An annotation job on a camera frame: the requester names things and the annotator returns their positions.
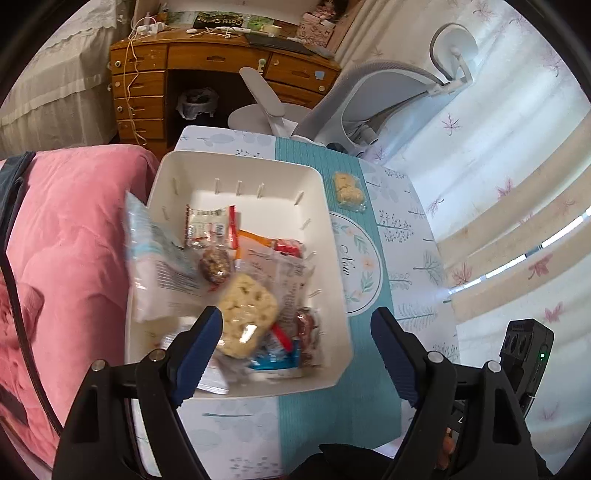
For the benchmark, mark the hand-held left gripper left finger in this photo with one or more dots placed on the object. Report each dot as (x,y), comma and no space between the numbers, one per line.
(198,355)

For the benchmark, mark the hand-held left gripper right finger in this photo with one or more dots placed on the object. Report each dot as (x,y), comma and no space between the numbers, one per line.
(392,355)

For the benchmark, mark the yellow rice cracker packet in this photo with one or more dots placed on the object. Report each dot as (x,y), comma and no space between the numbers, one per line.
(244,309)
(348,189)

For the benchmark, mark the nut snack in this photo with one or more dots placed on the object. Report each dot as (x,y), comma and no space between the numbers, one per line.
(214,267)

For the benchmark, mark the pale blue snack packet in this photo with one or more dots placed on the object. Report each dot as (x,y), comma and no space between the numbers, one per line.
(152,258)

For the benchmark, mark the white plastic bin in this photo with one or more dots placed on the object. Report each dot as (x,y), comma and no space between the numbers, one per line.
(277,184)

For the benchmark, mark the white printed snack packet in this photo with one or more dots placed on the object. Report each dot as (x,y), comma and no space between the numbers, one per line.
(214,381)

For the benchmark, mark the bright blue snack packet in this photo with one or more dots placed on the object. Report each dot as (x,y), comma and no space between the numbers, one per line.
(277,360)

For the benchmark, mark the dark red snack packet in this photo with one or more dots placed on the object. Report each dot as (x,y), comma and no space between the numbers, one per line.
(309,330)

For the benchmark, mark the teal table runner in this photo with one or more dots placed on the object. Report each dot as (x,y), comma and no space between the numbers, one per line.
(323,415)

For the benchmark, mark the beige label snack packet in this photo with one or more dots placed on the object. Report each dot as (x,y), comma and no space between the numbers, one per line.
(281,277)

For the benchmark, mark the tree print tablecloth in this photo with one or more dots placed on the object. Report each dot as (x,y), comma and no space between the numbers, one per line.
(415,240)

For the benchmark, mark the person's dark clothing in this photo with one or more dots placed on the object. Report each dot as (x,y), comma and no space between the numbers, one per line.
(341,466)

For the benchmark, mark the orange snack packet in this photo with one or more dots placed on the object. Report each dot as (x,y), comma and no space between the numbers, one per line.
(254,240)

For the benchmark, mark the red and white candy packet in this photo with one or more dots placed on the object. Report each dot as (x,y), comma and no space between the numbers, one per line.
(205,226)

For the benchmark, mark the pink blanket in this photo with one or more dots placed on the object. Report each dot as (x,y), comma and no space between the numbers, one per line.
(69,230)

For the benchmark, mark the white floral curtain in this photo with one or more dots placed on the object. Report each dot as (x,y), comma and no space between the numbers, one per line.
(508,138)

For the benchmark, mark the trash bin with bag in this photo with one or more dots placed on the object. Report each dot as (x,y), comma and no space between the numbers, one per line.
(198,108)

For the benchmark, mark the dark cloth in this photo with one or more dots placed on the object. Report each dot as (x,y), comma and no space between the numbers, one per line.
(11,184)

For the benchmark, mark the grey office chair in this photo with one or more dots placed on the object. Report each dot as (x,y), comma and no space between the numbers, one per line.
(369,92)

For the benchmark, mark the wooden desk with drawers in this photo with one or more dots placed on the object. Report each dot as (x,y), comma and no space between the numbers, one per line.
(207,57)

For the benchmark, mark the white lace cover cloth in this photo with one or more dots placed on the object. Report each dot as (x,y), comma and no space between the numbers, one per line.
(55,83)

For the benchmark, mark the dark keyboard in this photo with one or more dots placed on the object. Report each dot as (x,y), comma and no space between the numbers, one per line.
(277,42)

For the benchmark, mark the white power strip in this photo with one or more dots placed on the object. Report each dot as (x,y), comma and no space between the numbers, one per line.
(147,28)

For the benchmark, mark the dark cover book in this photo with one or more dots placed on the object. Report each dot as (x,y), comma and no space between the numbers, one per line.
(217,21)

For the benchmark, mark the pink patterned box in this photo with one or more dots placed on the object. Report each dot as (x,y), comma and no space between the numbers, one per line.
(316,27)

